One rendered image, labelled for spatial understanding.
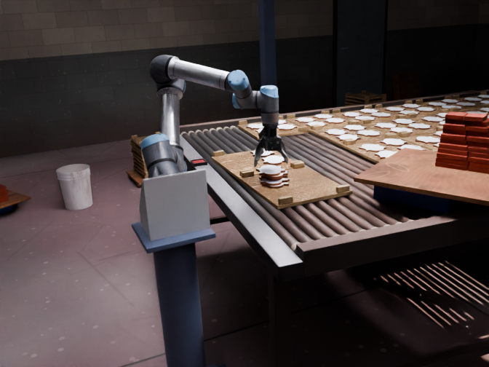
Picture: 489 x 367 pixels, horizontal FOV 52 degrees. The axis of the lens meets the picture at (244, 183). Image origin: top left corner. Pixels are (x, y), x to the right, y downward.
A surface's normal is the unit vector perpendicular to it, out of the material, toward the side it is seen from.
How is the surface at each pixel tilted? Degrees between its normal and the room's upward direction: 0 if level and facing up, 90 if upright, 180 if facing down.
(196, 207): 90
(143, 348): 0
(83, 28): 90
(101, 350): 0
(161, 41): 90
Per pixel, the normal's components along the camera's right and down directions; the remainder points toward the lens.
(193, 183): 0.39, 0.28
